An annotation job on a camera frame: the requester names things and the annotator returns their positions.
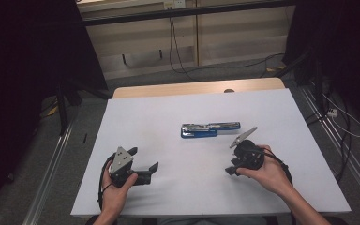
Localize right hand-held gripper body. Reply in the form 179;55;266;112
229;126;266;172

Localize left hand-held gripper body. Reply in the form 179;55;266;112
108;146;153;188

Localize blue stapler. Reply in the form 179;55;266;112
180;121;242;140

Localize person's right hand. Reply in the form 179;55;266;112
236;144;292;196

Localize person's left hand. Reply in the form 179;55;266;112
101;160;139;215

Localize white table sheet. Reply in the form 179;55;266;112
70;88;352;218

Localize wooden table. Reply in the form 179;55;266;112
112;77;286;99

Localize black metal stand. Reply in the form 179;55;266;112
275;50;329;116
55;79;112;137

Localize yellow floor tape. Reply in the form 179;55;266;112
45;104;60;117

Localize black curtain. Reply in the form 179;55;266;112
282;0;360;132

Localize black horizontal bar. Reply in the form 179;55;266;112
82;0;296;27

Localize left hand-held gripper black cable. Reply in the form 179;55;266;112
97;154;116;210

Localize hand-held gripper black cable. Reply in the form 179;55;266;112
249;147;294;186
97;154;116;210

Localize right hand-held gripper black cable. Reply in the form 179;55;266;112
249;147;294;186

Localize aluminium floor rail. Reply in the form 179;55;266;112
22;120;76;225
298;85;360;204

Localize long black floor cable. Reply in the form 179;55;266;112
174;52;286;79

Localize tangled black floor cable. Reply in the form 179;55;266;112
304;87;353;184

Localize white cable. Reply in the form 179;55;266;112
322;93;360;139

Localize black hanging cable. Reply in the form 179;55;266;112
168;17;199;82

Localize white wall socket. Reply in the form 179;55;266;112
163;0;186;9

